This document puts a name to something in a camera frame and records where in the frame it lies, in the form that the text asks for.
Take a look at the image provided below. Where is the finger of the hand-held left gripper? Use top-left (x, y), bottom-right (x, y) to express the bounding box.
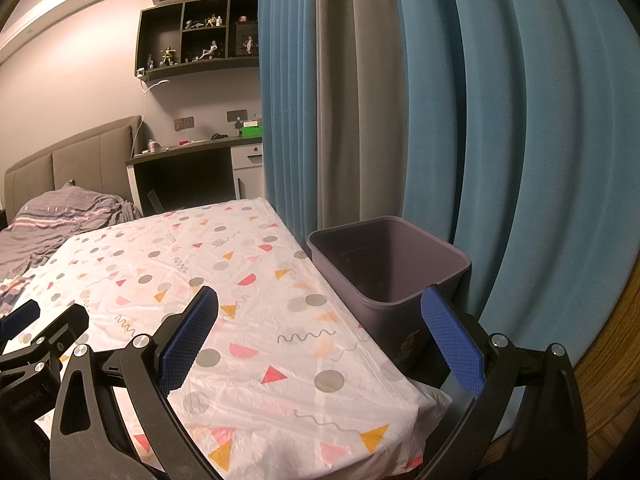
top-left (0, 304), bottom-right (90, 376)
top-left (0, 299), bottom-right (41, 342)

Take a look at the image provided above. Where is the grey curtain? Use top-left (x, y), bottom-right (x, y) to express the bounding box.
top-left (315, 0), bottom-right (416, 231)

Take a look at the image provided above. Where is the grey striped blanket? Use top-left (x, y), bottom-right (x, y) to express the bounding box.
top-left (0, 182), bottom-right (143, 318)

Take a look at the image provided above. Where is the dark wall shelf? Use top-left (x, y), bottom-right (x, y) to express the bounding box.
top-left (134, 0), bottom-right (261, 82)

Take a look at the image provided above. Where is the white cable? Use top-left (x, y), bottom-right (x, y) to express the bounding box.
top-left (131, 72), bottom-right (172, 158)

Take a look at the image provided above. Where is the white patterned tablecloth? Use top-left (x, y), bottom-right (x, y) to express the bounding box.
top-left (0, 197), bottom-right (453, 480)

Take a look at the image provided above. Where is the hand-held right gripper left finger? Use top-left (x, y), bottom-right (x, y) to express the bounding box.
top-left (50, 286), bottom-right (221, 480)

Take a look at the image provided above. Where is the grey plastic bin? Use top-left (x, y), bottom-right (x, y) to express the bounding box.
top-left (306, 216), bottom-right (472, 376)

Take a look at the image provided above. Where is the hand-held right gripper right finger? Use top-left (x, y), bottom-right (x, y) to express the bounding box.
top-left (420, 284), bottom-right (588, 480)

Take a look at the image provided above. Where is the dark topped desk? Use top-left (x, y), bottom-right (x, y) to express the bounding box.
top-left (125, 135), bottom-right (265, 216)

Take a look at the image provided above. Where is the blue curtain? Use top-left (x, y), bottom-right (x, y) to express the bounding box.
top-left (257, 0), bottom-right (326, 241)
top-left (390, 0), bottom-right (640, 386)

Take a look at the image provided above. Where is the grey padded bed headboard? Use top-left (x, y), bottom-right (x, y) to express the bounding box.
top-left (4, 115), bottom-right (143, 211)

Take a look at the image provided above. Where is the white drawer cabinet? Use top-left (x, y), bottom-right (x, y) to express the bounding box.
top-left (230, 143), bottom-right (265, 200)

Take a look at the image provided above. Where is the group of shelf figurines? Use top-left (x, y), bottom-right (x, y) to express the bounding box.
top-left (145, 14), bottom-right (258, 68)

